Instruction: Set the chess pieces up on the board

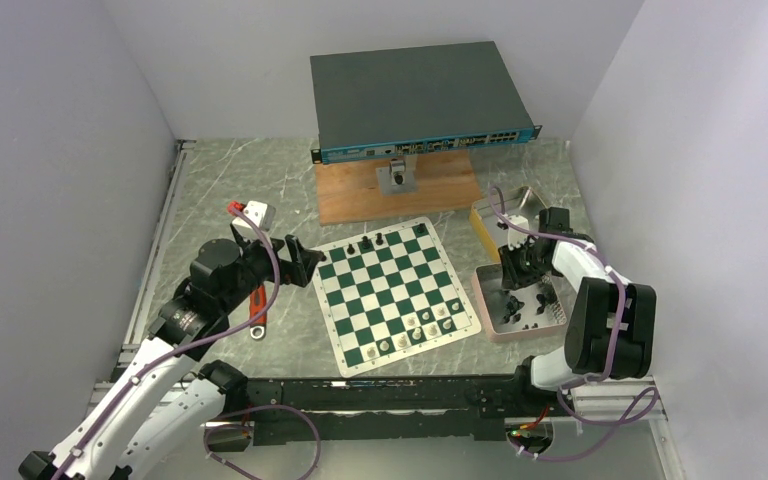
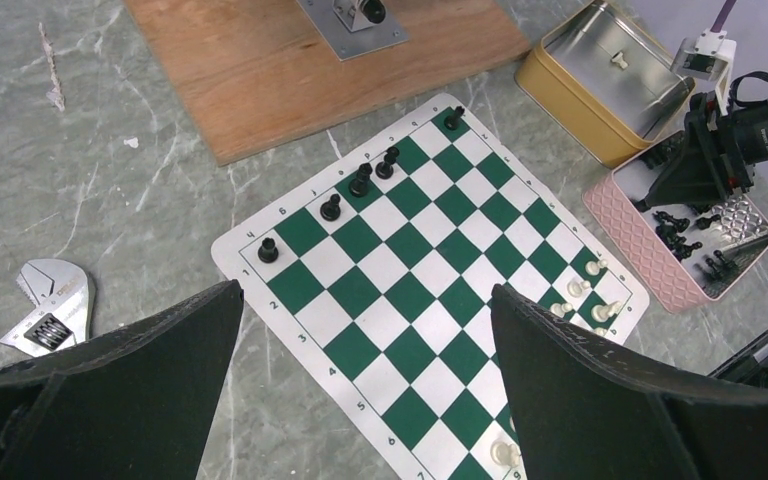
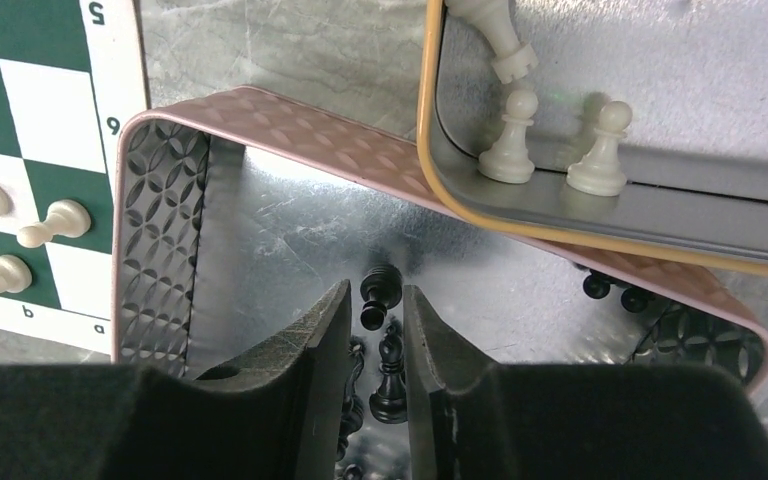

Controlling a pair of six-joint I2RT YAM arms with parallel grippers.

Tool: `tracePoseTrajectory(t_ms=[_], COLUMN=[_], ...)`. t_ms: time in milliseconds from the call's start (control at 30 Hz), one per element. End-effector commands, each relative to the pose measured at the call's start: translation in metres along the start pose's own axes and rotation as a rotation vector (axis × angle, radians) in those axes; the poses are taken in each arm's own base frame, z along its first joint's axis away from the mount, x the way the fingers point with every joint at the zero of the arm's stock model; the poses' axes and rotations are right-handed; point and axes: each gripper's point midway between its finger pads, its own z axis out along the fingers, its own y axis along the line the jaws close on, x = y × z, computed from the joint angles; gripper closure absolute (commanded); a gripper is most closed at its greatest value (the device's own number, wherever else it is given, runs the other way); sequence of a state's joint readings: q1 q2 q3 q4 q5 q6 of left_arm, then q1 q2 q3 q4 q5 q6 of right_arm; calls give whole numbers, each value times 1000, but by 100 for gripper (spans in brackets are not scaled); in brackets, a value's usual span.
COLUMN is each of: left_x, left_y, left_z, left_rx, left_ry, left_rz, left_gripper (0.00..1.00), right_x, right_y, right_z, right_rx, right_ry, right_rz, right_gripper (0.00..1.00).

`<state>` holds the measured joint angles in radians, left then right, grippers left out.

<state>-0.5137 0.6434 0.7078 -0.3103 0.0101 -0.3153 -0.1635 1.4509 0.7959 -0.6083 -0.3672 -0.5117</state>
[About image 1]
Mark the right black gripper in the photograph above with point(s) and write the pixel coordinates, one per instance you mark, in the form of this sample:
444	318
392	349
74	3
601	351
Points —
512	277

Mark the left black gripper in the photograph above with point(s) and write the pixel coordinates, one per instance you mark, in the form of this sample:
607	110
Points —
293	271

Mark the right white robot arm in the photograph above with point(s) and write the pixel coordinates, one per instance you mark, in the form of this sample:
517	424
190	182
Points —
609	334

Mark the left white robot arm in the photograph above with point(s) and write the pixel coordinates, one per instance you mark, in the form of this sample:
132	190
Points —
192	321

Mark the black chess piece in tray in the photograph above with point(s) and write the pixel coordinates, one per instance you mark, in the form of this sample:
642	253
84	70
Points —
513	308
544	301

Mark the wooden board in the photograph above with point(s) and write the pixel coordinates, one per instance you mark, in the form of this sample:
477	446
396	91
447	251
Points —
349	192

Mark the green white chess mat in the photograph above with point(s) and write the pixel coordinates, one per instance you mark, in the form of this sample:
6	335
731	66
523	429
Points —
367	297

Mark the pink plastic tray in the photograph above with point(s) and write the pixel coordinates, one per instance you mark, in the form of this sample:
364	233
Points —
491	299

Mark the yellow metal tin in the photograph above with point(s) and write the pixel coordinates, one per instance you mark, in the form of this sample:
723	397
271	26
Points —
522	205

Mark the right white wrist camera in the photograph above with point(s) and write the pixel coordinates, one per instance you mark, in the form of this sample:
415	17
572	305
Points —
517	234

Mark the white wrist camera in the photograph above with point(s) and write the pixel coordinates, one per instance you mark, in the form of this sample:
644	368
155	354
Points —
517	234
251	220

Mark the red handled adjustable wrench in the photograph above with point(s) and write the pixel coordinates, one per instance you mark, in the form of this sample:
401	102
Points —
257	308

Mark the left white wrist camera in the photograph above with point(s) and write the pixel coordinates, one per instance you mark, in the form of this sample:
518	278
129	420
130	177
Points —
251	220

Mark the metal bracket with knob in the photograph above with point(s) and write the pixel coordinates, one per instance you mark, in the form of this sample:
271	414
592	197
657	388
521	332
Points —
398	176

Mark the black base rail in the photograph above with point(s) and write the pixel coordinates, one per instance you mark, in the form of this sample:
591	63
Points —
481	407

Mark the dark grey network switch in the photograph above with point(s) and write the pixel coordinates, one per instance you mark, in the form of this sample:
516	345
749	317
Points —
381	104

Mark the aluminium frame rail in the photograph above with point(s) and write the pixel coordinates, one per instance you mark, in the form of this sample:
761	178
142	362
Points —
94	448

